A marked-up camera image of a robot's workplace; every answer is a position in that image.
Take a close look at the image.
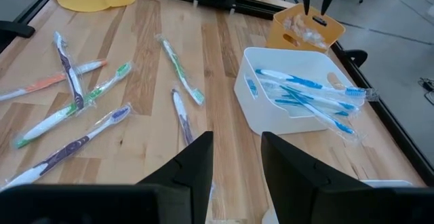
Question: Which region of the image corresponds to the blue toothbrush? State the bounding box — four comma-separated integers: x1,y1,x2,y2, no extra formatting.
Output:
273,96,350,118
281,85,360,142
267,81,360,113
254,68,379,102

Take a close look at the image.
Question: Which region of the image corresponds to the toothbrush with purple bristles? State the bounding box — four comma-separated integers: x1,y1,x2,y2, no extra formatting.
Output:
0,102,134,191

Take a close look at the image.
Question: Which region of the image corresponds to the black floor cable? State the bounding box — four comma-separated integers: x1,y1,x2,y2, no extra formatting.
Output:
418,76,434,107

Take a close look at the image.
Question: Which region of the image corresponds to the purple toothbrush in wrapper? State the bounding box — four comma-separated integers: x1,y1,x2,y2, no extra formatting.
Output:
170,87,196,147
52,30,86,112

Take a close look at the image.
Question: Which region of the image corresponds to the yellow plastic bin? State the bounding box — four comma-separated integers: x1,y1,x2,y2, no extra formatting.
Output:
265,2,347,54

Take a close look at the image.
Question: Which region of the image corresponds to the black clamp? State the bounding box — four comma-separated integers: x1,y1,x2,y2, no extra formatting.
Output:
0,20,36,54

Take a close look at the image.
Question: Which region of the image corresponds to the green toothbrush in wrapper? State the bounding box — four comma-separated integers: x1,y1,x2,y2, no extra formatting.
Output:
154,33,207,107
12,60,134,149

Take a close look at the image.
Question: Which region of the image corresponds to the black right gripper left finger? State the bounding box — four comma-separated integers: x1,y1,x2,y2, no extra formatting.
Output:
0,130,214,224

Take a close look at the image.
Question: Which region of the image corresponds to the black aluminium table frame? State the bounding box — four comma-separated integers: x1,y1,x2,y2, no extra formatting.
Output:
0,0,434,187

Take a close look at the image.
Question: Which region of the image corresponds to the orange toothbrush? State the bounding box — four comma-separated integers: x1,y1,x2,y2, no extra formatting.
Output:
282,13,329,50
0,58,109,102

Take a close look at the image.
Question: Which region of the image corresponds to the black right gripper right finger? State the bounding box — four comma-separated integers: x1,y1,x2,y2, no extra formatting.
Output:
260,131,434,224

